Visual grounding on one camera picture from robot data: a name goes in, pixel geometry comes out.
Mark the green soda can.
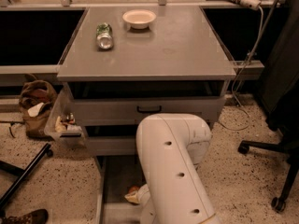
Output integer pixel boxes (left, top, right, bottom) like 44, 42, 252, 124
96, 22, 114, 49

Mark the clear plastic bin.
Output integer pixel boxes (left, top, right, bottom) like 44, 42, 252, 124
44, 89, 84, 147

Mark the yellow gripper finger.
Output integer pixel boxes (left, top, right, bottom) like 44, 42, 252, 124
124, 191, 139, 204

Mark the grey drawer cabinet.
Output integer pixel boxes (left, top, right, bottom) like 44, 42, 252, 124
56, 5, 237, 224

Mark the white cable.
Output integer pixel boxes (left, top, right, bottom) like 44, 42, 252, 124
218, 5, 264, 133

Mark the grey middle drawer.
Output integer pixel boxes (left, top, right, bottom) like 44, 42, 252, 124
81, 122, 214, 157

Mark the red apple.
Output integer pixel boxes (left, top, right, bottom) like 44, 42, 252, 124
128, 186, 140, 193

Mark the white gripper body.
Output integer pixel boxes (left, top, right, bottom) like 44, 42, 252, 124
137, 184, 150, 224

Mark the black chair base leg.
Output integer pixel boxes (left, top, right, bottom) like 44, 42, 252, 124
0, 143, 53, 211

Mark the black office chair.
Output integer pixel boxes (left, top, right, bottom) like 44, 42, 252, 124
238, 96, 299, 212

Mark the grey top drawer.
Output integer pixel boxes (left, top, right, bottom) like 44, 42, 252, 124
66, 81, 225, 126

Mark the grey drawer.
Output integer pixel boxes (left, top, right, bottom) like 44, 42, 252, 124
66, 81, 225, 126
100, 156, 146, 224
81, 122, 214, 157

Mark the brown canvas bag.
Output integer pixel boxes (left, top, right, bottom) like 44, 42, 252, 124
19, 74, 57, 138

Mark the grey bottom drawer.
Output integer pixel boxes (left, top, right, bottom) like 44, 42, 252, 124
100, 156, 146, 224

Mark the brown shoe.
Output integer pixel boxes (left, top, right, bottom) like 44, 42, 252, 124
0, 209, 49, 224

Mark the white bowl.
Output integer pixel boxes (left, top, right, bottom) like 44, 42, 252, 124
122, 9, 156, 30

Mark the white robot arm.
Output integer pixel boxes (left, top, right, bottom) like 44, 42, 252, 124
135, 113, 221, 224

